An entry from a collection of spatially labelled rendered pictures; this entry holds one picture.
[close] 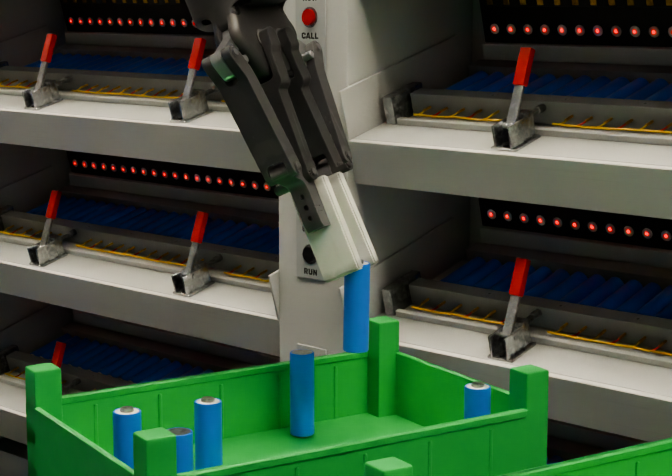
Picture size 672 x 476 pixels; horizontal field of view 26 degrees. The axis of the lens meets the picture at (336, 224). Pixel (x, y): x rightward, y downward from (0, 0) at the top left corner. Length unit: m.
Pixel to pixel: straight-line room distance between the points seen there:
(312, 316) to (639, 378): 0.36
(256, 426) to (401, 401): 0.12
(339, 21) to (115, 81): 0.44
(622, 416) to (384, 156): 0.33
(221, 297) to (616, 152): 0.52
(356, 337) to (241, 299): 0.57
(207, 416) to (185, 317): 0.66
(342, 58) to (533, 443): 0.53
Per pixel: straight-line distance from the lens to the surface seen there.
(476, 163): 1.32
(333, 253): 1.01
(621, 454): 0.92
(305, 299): 1.48
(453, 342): 1.39
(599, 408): 1.29
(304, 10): 1.44
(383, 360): 1.14
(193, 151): 1.58
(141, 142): 1.65
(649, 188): 1.23
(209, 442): 0.97
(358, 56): 1.42
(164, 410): 1.07
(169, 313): 1.64
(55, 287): 1.80
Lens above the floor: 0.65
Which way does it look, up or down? 9 degrees down
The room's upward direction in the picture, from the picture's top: straight up
